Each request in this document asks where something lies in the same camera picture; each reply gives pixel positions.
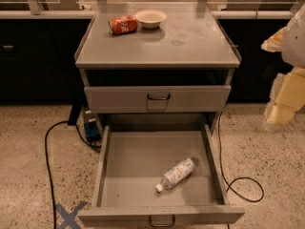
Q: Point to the white bowl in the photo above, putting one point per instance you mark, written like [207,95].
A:
[150,19]

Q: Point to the dark lab bench cabinets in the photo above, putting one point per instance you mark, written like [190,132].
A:
[37,60]

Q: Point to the grey drawer cabinet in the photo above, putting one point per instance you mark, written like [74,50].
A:
[189,48]

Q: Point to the blue power box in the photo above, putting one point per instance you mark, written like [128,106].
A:
[90,126]

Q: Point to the blue tape cross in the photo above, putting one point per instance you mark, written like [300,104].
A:
[69,217]

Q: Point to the open grey drawer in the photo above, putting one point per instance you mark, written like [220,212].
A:
[132,163]

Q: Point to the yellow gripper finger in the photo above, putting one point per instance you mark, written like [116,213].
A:
[287,97]
[275,42]

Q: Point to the closed grey upper drawer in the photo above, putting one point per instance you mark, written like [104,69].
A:
[157,99]

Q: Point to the clear plastic water bottle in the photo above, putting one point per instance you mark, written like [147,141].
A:
[177,173]

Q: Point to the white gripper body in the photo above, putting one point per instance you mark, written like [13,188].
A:
[294,45]

